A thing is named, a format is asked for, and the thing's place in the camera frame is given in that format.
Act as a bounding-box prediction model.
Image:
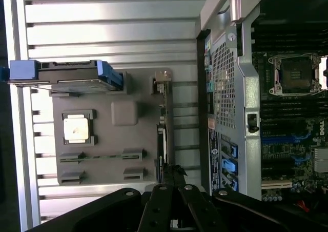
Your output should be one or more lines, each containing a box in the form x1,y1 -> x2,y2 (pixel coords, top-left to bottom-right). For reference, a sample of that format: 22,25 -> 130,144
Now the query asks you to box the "gray plastic parts rack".
50,67 -> 177,187

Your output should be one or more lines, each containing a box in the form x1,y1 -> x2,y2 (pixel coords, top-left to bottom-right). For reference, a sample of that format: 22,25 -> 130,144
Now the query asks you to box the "green RAM stick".
59,153 -> 143,164

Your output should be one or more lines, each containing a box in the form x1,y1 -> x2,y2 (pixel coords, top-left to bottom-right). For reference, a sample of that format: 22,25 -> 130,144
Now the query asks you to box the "white PCI expansion slot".
261,180 -> 293,189

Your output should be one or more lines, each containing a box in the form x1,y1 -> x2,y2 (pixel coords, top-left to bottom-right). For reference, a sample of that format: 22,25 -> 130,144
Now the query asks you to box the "green motherboard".
252,49 -> 328,201

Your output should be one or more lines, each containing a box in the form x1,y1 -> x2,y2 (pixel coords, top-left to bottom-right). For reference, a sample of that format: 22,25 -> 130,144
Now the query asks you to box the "long PCIe expansion slot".
261,136 -> 311,145

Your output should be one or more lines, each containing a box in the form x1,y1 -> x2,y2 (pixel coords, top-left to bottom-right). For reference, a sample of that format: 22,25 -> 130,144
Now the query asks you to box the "silver CPU chip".
63,113 -> 90,141

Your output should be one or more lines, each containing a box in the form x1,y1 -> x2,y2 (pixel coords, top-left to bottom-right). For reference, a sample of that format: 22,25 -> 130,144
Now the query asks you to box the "gray open PC case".
196,0 -> 328,203

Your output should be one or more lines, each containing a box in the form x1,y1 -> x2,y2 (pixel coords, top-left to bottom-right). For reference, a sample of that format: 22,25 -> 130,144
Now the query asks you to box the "silver chipset heatsink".
314,147 -> 328,172

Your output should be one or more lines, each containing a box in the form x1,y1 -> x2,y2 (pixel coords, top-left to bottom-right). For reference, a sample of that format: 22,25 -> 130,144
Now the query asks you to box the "hard disk with blue caddy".
0,59 -> 124,93

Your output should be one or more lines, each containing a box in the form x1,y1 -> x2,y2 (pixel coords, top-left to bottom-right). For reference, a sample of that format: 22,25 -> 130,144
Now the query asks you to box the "CPU socket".
268,53 -> 322,96

